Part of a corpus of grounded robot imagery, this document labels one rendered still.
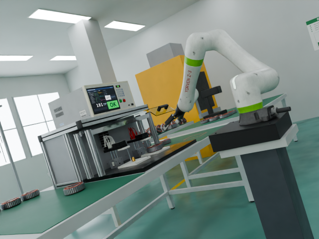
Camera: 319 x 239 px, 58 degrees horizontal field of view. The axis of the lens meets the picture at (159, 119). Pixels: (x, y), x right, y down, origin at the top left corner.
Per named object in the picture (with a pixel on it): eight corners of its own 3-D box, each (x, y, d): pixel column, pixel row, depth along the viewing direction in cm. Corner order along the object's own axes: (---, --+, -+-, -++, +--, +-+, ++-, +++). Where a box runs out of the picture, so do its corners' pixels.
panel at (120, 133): (145, 151, 230) (133, 114, 230) (83, 180, 175) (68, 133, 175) (144, 151, 231) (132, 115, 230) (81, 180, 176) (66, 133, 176)
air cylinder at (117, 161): (124, 164, 189) (121, 156, 189) (117, 168, 182) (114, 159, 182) (118, 165, 191) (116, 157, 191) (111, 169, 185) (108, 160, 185)
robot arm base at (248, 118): (296, 112, 139) (293, 99, 139) (284, 119, 129) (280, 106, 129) (247, 120, 158) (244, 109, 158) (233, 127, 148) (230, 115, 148)
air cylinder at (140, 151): (145, 153, 209) (143, 146, 209) (139, 157, 202) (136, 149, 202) (140, 155, 212) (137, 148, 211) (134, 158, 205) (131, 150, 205)
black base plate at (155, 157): (196, 142, 203) (195, 138, 203) (145, 171, 150) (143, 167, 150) (145, 153, 229) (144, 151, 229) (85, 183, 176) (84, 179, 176)
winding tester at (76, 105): (136, 106, 215) (127, 80, 214) (94, 117, 178) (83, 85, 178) (100, 119, 236) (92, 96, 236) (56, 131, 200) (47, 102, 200)
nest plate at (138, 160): (150, 157, 181) (150, 155, 181) (136, 164, 168) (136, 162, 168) (133, 161, 189) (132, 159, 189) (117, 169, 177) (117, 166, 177)
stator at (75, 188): (75, 189, 163) (73, 182, 163) (89, 186, 157) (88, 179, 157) (60, 197, 153) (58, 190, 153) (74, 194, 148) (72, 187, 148)
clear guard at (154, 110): (174, 110, 203) (172, 102, 203) (156, 115, 183) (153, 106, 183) (139, 121, 221) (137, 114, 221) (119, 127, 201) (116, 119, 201)
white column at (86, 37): (145, 169, 617) (98, 20, 613) (132, 176, 580) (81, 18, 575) (127, 172, 645) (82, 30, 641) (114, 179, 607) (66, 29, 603)
